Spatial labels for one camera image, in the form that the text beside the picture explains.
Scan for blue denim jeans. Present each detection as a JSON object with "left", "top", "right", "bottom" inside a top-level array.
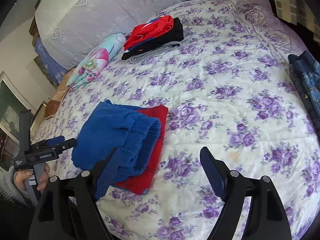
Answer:
[{"left": 288, "top": 50, "right": 319, "bottom": 120}]

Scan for brown blanket at bedside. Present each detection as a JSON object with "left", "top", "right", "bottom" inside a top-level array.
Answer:
[{"left": 44, "top": 67, "right": 75, "bottom": 120}]

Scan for folded grey garment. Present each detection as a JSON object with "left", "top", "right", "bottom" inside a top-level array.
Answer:
[{"left": 129, "top": 41, "right": 181, "bottom": 64}]

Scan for person's left hand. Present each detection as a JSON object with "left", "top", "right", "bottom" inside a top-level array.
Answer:
[{"left": 13, "top": 164, "right": 51, "bottom": 195}]

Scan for folded black garment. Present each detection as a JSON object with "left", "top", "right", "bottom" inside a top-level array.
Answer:
[{"left": 121, "top": 17, "right": 184, "bottom": 60}]

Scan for folded floral blanket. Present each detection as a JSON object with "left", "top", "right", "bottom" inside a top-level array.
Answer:
[{"left": 67, "top": 33, "right": 126, "bottom": 89}]

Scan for striped beige curtain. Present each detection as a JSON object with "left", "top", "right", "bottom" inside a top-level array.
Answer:
[{"left": 275, "top": 0, "right": 319, "bottom": 43}]

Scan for blue wall poster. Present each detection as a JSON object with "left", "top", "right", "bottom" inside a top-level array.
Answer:
[{"left": 34, "top": 37, "right": 67, "bottom": 88}]

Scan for folded red garment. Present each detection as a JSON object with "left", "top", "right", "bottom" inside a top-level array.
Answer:
[{"left": 124, "top": 15, "right": 174, "bottom": 51}]

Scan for wooden bed frame rail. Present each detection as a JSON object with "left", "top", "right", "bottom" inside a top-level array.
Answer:
[{"left": 30, "top": 101, "right": 47, "bottom": 141}]

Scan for grey knit sleeve forearm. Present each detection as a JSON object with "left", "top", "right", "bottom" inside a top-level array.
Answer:
[{"left": 1, "top": 166, "right": 31, "bottom": 206}]

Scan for purple floral bedspread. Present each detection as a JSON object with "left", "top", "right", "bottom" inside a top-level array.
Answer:
[{"left": 35, "top": 0, "right": 319, "bottom": 239}]

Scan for blue and red pants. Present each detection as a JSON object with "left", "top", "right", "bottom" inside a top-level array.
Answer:
[{"left": 72, "top": 100, "right": 168, "bottom": 194}]

